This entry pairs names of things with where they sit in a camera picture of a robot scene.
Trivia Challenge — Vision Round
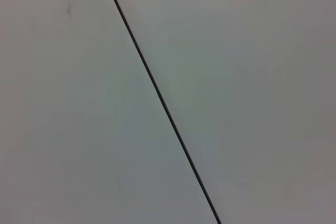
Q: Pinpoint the black vertical wall strip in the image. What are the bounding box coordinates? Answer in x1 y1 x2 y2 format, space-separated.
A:
100 0 223 224

